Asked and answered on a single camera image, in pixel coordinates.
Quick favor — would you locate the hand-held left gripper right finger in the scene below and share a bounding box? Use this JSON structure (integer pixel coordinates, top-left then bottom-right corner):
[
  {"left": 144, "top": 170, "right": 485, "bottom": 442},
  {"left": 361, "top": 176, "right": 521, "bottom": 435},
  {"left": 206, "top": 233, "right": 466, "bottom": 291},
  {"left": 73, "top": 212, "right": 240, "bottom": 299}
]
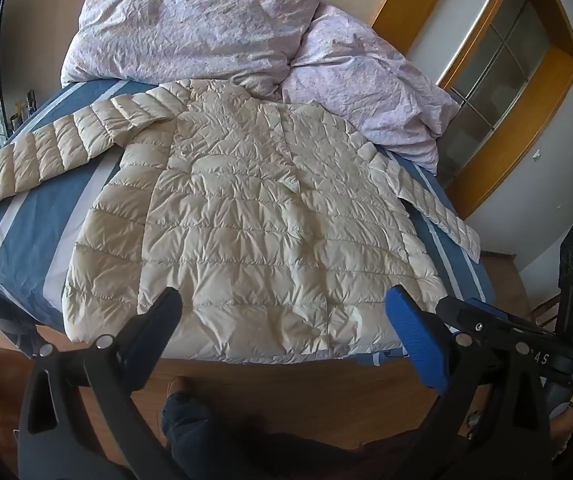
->
[{"left": 385, "top": 285, "right": 553, "bottom": 480}]

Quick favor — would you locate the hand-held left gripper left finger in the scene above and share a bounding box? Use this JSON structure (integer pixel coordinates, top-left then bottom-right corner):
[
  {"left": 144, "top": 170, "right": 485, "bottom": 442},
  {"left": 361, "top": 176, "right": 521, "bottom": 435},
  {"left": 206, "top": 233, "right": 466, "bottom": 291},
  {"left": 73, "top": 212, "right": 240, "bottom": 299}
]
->
[{"left": 16, "top": 286, "right": 184, "bottom": 480}]

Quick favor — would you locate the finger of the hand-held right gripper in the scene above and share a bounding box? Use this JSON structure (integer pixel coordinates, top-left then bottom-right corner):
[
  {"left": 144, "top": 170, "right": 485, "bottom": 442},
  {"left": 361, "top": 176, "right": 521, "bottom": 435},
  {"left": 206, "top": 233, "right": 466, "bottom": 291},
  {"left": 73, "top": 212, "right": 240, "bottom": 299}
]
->
[{"left": 438, "top": 296, "right": 560, "bottom": 348}]

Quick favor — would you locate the cream puffer jacket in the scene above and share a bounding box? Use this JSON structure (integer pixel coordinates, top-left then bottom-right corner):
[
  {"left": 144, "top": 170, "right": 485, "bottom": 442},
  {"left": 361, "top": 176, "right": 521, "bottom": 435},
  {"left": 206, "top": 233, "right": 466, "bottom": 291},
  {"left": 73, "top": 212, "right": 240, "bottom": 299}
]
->
[{"left": 0, "top": 79, "right": 482, "bottom": 365}]

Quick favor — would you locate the person's right hand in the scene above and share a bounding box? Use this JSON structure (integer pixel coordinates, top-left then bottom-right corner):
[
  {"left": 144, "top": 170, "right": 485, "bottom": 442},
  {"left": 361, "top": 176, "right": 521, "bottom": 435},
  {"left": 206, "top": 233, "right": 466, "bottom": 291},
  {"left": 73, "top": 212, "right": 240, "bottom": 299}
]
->
[{"left": 551, "top": 394, "right": 573, "bottom": 466}]

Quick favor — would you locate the wooden chair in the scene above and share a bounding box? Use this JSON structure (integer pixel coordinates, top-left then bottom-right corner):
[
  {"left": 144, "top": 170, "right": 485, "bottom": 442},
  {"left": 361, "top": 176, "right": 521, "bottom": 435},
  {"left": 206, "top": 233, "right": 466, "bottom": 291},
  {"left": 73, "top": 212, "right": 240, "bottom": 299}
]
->
[{"left": 529, "top": 292, "right": 563, "bottom": 332}]

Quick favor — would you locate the person's brown shoe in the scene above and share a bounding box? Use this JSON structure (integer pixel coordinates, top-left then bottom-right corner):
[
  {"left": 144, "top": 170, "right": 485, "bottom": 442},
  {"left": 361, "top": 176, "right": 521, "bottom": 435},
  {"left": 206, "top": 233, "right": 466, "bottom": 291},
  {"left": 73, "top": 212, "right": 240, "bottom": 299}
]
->
[{"left": 166, "top": 376, "right": 195, "bottom": 402}]

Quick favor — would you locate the person's dark trouser leg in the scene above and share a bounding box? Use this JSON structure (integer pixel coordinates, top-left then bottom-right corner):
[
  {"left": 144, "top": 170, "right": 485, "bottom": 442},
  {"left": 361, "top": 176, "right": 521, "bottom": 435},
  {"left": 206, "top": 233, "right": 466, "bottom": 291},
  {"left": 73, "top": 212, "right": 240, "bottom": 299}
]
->
[{"left": 160, "top": 392, "right": 420, "bottom": 480}]

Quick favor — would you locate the blue striped bed sheet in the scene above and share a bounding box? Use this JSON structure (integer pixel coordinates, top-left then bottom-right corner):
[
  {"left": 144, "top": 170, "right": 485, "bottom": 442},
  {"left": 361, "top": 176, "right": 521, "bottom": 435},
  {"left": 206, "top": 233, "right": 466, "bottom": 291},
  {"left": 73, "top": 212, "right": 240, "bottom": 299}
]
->
[{"left": 0, "top": 79, "right": 497, "bottom": 368}]

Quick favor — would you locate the lilac floral duvet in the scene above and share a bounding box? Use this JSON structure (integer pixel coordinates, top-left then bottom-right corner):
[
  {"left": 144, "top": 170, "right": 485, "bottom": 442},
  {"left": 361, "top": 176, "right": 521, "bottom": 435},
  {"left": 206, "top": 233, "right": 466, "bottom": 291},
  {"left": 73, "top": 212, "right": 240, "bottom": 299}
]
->
[{"left": 281, "top": 2, "right": 461, "bottom": 176}]

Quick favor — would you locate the lilac floral pillow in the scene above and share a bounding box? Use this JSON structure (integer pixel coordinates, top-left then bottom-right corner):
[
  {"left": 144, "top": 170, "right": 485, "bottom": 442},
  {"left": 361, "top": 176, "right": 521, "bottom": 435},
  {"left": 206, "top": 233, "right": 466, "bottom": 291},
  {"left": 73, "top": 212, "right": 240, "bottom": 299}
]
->
[{"left": 60, "top": 0, "right": 321, "bottom": 100}]

